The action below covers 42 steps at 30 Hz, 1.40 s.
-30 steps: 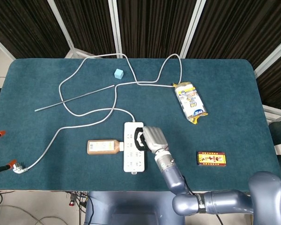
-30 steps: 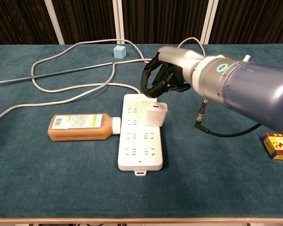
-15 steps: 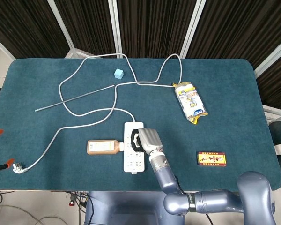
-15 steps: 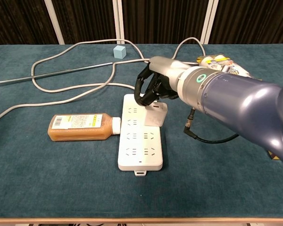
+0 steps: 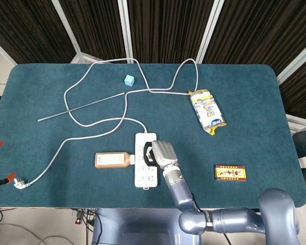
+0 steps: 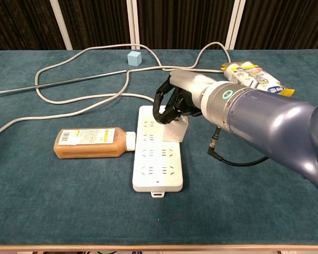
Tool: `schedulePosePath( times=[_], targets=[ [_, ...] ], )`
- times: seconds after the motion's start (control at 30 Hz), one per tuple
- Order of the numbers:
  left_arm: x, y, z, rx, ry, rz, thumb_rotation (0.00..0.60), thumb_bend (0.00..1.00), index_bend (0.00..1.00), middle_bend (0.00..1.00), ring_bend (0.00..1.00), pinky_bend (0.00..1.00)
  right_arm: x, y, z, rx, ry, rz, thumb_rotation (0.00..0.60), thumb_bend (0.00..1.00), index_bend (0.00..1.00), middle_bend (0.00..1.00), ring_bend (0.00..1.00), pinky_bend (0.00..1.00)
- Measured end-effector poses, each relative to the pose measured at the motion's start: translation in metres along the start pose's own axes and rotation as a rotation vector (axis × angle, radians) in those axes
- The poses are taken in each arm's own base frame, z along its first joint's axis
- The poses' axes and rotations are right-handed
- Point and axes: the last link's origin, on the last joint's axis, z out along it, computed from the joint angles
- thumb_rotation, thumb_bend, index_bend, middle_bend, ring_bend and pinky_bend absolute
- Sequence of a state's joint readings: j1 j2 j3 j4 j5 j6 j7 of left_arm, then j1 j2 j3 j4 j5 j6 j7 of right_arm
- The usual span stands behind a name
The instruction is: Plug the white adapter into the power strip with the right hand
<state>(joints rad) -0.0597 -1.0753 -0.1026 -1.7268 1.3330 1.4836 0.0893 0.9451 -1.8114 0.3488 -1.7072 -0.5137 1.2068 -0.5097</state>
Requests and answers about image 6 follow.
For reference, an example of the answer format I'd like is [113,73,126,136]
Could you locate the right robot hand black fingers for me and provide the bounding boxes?
[152,69,216,125]

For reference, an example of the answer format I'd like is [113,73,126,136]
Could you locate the white plug adapter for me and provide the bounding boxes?
[161,115,189,143]

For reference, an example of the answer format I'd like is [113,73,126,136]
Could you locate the white power strip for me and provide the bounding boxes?
[131,105,184,199]

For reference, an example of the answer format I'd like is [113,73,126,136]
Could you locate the dark ribbed partition panel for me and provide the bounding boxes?
[0,0,67,51]
[57,0,131,50]
[136,0,235,50]
[235,0,318,51]

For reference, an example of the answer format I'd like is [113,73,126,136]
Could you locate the light blue cube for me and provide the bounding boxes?
[127,51,143,67]

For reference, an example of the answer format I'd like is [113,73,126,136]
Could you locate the yellow white snack package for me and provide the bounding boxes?
[219,60,296,97]

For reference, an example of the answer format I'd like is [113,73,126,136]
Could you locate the brown liquid plastic bottle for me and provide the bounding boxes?
[53,127,137,160]

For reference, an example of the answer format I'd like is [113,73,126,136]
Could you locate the thin metal rod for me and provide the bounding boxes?
[0,69,127,97]

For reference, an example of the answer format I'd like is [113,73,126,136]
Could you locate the teal table mat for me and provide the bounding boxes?
[0,48,318,246]

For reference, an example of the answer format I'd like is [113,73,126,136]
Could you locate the white partition post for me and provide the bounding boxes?
[224,0,246,50]
[49,0,74,51]
[126,0,140,50]

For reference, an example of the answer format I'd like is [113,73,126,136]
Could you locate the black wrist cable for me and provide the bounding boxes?
[207,126,269,167]

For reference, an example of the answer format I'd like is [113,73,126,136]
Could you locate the white power cable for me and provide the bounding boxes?
[0,41,231,141]

